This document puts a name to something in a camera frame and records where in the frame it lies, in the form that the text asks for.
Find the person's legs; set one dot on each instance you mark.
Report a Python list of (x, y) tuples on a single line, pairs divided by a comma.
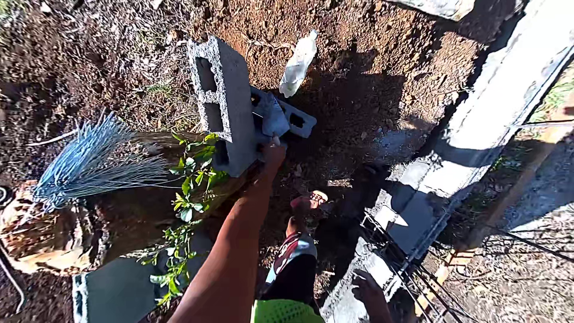
[(296, 251)]

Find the person's left forearm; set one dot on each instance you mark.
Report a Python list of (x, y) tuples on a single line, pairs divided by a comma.
[(235, 244)]

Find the large grey hollow concrete block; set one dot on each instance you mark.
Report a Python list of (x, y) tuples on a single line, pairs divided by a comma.
[(237, 107)]

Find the person's right forearm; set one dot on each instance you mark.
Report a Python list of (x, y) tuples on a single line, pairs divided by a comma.
[(381, 316)]

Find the person's left thumb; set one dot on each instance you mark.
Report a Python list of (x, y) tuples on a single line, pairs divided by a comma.
[(276, 141)]

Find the long grey concrete wall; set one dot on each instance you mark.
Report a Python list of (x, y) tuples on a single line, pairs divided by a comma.
[(482, 112)]

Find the person's right fingers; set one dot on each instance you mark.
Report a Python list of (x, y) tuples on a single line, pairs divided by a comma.
[(358, 282)]

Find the long brown wooden plank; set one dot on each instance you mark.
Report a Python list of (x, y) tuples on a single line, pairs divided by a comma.
[(506, 197)]

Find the person's left fingers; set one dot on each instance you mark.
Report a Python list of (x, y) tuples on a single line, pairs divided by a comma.
[(267, 149)]

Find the crumpled translucent plastic bottle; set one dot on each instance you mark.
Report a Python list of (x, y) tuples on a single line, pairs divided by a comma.
[(298, 66)]

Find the grey metal trowel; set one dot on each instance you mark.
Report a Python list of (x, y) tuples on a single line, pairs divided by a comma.
[(274, 119)]

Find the grey three-hole concrete block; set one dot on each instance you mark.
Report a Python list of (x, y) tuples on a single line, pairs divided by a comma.
[(306, 126)]

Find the smooth grey concrete block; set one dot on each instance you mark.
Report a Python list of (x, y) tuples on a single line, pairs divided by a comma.
[(117, 289)]

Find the green leafy plant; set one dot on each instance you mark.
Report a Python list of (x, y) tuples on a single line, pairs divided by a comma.
[(199, 179)]

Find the person's left hand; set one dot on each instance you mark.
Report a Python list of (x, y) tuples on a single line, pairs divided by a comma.
[(274, 155)]

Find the thin white bent pipe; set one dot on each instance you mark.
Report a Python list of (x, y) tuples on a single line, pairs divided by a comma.
[(15, 285)]

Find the person's right hand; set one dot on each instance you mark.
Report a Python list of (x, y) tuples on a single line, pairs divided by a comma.
[(369, 288)]

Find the black steel rebar cage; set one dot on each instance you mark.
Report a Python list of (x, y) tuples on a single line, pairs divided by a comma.
[(399, 255)]

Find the thick brown log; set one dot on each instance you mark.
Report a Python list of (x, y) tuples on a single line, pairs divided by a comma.
[(121, 220)]

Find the person's body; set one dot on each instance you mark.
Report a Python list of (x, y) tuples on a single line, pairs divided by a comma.
[(285, 312)]

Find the pale concrete slab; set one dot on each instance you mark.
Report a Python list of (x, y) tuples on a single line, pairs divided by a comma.
[(441, 6)]

